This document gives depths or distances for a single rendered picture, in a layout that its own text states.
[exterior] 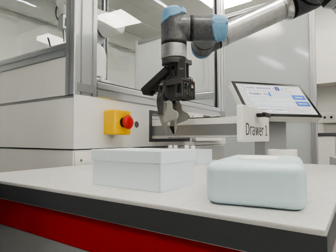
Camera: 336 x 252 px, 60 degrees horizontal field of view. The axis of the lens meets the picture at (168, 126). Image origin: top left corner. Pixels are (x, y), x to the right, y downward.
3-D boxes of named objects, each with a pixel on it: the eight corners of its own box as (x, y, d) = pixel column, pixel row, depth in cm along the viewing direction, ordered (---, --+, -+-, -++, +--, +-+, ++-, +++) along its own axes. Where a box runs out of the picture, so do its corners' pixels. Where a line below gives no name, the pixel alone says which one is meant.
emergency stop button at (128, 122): (135, 129, 85) (135, 115, 85) (125, 128, 82) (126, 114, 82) (127, 129, 87) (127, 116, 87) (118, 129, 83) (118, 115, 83)
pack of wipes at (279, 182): (232, 183, 43) (232, 153, 44) (303, 187, 40) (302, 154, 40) (204, 204, 30) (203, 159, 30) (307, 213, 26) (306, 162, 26)
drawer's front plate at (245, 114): (269, 141, 108) (268, 111, 109) (242, 142, 84) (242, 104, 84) (264, 141, 109) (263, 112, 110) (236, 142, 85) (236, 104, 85)
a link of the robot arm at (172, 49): (155, 45, 85) (171, 52, 91) (155, 60, 84) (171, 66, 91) (177, 40, 80) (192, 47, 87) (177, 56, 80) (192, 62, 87)
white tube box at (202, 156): (212, 162, 83) (212, 149, 83) (197, 164, 76) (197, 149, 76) (175, 160, 90) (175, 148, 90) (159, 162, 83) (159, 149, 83)
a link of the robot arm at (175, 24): (190, 3, 82) (160, 3, 82) (190, 41, 82) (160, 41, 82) (188, 15, 90) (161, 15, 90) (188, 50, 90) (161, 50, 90)
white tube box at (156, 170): (195, 184, 43) (195, 148, 43) (161, 193, 36) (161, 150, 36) (130, 177, 50) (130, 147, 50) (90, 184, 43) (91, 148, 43)
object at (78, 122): (225, 143, 160) (225, 117, 161) (73, 149, 75) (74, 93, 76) (103, 142, 213) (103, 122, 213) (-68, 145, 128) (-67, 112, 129)
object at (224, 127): (263, 137, 108) (262, 120, 108) (238, 136, 86) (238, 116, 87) (172, 137, 130) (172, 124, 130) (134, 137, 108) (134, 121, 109)
